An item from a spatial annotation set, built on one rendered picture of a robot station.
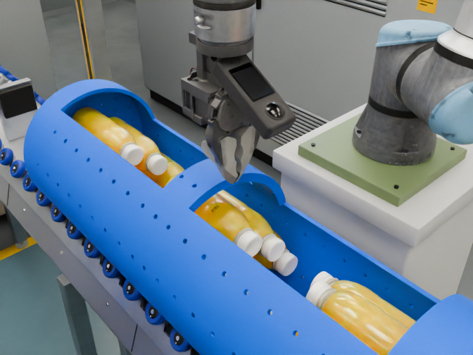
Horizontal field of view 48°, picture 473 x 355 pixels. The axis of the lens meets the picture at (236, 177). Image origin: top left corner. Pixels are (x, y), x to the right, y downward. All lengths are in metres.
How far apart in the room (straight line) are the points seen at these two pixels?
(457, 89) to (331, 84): 1.73
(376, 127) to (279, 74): 1.78
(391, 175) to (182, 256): 0.40
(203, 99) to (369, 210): 0.37
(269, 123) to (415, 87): 0.31
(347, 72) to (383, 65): 1.50
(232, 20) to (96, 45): 1.19
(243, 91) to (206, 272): 0.24
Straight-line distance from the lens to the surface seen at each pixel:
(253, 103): 0.64
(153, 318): 0.98
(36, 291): 2.48
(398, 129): 0.97
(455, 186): 1.01
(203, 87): 0.70
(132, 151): 1.02
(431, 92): 0.84
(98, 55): 1.81
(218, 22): 0.64
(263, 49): 2.76
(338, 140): 1.04
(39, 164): 1.09
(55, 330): 2.30
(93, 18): 1.77
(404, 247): 0.94
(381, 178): 0.95
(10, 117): 1.60
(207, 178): 0.81
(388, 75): 0.93
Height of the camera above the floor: 1.69
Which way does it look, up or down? 35 degrees down
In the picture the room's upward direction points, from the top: straight up
